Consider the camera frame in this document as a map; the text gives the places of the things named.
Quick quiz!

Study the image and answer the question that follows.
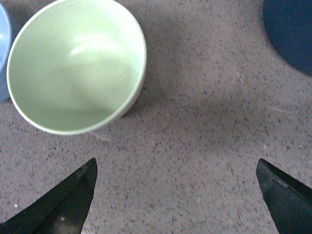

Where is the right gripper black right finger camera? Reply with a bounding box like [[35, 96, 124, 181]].
[[256, 158, 312, 234]]

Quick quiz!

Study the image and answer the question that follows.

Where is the blue plastic bowl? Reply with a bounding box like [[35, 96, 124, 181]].
[[0, 4, 12, 103]]

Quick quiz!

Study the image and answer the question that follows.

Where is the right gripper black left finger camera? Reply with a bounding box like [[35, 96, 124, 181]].
[[0, 158, 98, 234]]

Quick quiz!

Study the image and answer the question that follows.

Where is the green plastic bowl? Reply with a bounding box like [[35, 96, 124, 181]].
[[7, 0, 147, 135]]

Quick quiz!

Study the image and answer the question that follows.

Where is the dark blue saucepan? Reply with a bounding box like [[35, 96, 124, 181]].
[[263, 0, 312, 76]]

